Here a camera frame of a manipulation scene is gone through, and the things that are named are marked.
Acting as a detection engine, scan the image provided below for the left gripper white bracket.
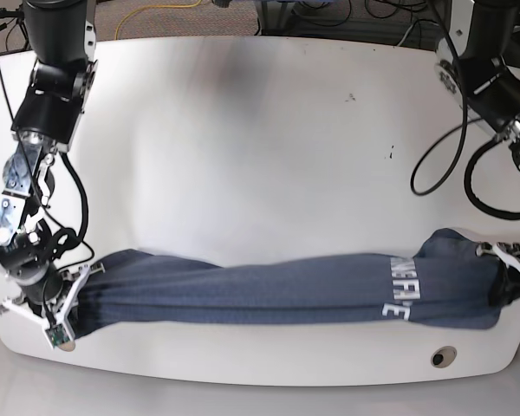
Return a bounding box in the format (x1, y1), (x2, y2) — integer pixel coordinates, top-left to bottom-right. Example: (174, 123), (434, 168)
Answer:
(476, 243), (520, 308)

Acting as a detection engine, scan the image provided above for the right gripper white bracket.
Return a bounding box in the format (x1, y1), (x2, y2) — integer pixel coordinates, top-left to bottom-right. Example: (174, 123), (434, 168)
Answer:
(0, 263), (105, 346)

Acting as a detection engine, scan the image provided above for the dark blue T-shirt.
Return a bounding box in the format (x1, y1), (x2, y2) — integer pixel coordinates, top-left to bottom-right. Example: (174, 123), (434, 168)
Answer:
(75, 229), (506, 337)

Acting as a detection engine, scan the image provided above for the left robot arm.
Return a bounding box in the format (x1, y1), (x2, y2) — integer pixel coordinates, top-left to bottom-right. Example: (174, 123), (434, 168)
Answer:
(436, 1), (520, 305)

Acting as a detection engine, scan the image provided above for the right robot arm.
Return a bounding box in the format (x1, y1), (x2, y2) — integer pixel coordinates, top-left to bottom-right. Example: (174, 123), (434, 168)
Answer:
(0, 0), (97, 352)

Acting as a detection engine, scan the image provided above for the left table cable grommet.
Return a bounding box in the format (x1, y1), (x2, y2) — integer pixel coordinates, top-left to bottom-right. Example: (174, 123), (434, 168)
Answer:
(58, 341), (75, 352)

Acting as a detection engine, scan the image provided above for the table cable grommet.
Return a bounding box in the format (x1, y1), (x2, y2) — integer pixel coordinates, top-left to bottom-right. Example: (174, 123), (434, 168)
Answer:
(58, 341), (75, 352)
(431, 346), (457, 368)

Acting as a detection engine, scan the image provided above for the right table cable grommet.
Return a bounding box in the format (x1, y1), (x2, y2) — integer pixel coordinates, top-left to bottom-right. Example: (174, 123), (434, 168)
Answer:
(431, 346), (457, 368)

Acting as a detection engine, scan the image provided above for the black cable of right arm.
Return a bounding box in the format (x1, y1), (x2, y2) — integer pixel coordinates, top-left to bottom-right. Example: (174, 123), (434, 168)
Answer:
(47, 151), (95, 265)

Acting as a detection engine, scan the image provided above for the yellow cable on floor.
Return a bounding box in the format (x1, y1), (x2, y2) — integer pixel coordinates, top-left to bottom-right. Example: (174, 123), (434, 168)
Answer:
(114, 0), (203, 41)

